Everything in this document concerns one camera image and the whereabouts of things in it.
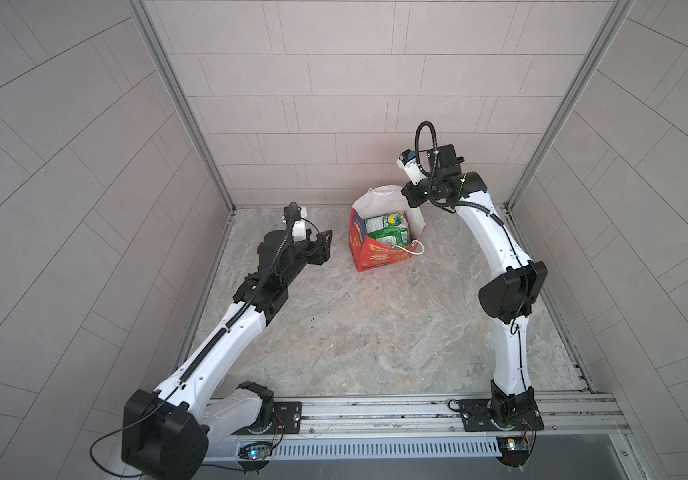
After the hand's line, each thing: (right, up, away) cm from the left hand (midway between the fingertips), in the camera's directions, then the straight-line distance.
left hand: (330, 228), depth 74 cm
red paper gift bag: (+10, -7, +9) cm, 15 cm away
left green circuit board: (-15, -49, -9) cm, 52 cm away
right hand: (+20, +12, +13) cm, 27 cm away
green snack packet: (+17, 0, +13) cm, 21 cm away
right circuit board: (+43, -51, -6) cm, 67 cm away
